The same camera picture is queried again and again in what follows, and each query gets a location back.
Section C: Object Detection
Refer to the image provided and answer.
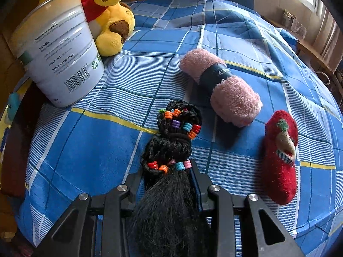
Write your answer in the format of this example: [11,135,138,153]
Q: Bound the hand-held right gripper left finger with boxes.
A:
[32,172,147,257]

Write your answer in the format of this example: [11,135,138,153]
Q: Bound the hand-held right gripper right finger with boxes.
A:
[189,159,306,257]

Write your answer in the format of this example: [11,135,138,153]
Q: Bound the black beaded hair braid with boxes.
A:
[127,100,212,257]

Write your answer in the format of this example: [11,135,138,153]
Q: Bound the white metal tin can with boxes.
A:
[8,0,105,108]

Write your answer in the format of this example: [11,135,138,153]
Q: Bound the teal soft toy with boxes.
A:
[6,91,22,125]

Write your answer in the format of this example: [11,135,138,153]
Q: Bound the red knitted slipper sock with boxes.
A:
[261,110,298,205]

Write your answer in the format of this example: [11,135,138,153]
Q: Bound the pink fuzzy sock roll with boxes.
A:
[179,49,263,127]

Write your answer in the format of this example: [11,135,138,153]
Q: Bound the blue plaid bed sheet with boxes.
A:
[19,0,343,257]

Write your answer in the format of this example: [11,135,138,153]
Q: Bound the yellow plush bear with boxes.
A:
[39,0,136,57]

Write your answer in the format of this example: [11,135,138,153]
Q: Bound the wooden side shelf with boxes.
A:
[295,38,343,94]

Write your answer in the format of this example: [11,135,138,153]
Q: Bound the clear plastic boxes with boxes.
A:
[283,9,307,39]

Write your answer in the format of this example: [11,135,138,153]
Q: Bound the beige curtain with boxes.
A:
[312,5,341,59]

